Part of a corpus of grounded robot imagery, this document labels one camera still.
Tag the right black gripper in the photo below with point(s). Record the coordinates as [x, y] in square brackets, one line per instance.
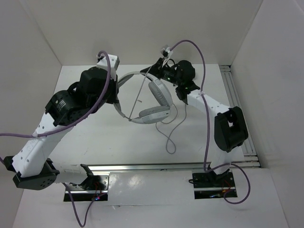
[157, 69]

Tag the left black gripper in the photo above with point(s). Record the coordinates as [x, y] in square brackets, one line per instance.
[113, 98]

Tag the white grey headphones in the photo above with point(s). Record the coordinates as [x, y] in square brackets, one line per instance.
[149, 104]

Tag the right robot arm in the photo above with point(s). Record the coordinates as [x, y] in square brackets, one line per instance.
[226, 124]

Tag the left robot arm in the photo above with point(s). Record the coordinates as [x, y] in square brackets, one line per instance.
[33, 168]

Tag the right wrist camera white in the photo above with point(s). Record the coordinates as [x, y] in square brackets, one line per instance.
[166, 53]

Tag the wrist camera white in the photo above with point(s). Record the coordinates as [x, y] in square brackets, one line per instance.
[113, 64]
[166, 53]

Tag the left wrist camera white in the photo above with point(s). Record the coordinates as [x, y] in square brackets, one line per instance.
[113, 64]

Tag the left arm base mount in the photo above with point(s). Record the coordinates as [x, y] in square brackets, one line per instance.
[95, 187]

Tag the aluminium rail front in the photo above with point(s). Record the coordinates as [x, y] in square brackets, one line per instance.
[148, 167]

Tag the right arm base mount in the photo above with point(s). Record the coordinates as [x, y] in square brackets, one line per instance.
[206, 189]

